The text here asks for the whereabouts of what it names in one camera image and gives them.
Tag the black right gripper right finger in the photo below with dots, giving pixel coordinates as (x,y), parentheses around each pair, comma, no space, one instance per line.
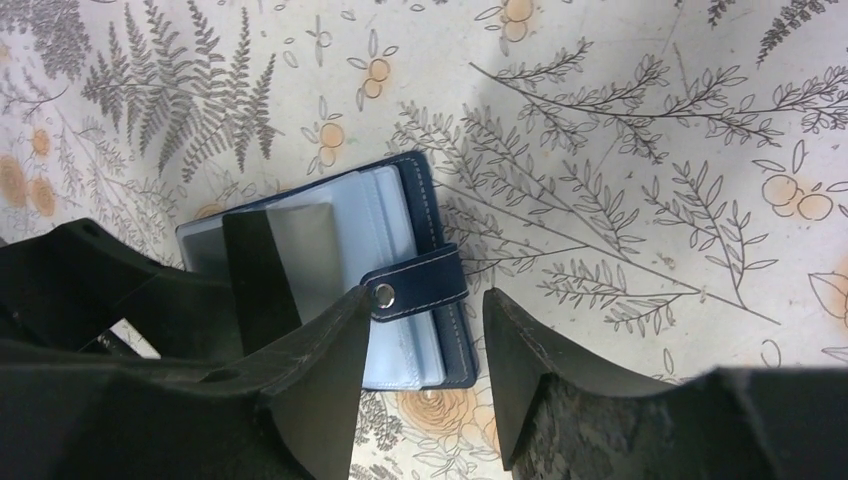
(564,412)

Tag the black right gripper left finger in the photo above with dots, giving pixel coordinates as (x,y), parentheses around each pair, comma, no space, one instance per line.
(286,411)

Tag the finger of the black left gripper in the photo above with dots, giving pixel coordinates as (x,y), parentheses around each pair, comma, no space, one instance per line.
(64,288)

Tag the black credit card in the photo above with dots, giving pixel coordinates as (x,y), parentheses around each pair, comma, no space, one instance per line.
(204,252)
(285,269)

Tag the blue leather card holder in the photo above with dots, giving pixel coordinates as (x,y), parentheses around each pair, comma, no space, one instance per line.
(391,243)

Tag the floral tablecloth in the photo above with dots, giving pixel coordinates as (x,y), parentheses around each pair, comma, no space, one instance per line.
(662,182)

